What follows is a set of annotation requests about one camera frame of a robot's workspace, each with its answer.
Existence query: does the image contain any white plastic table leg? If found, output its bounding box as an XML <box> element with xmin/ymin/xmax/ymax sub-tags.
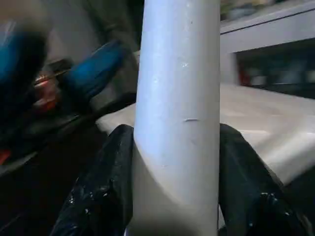
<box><xmin>131</xmin><ymin>0</ymin><xmax>221</xmax><ymax>236</ymax></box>

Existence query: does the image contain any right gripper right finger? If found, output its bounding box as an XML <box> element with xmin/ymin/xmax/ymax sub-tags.
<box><xmin>218</xmin><ymin>122</ymin><xmax>311</xmax><ymax>236</ymax></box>

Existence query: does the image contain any white glass-door cabinet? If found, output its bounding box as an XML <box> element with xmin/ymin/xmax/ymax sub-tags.
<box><xmin>220</xmin><ymin>0</ymin><xmax>315</xmax><ymax>96</ymax></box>

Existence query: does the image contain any black table mat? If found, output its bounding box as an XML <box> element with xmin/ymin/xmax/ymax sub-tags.
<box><xmin>0</xmin><ymin>93</ymin><xmax>315</xmax><ymax>236</ymax></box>

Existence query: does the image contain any white plastic table top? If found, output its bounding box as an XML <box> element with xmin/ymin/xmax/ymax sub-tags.
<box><xmin>95</xmin><ymin>82</ymin><xmax>315</xmax><ymax>186</ymax></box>

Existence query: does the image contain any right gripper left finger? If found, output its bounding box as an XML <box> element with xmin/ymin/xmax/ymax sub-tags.
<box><xmin>49</xmin><ymin>124</ymin><xmax>135</xmax><ymax>236</ymax></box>

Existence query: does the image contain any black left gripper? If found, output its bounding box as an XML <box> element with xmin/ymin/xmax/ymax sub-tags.
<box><xmin>0</xmin><ymin>23</ymin><xmax>125</xmax><ymax>128</ymax></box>

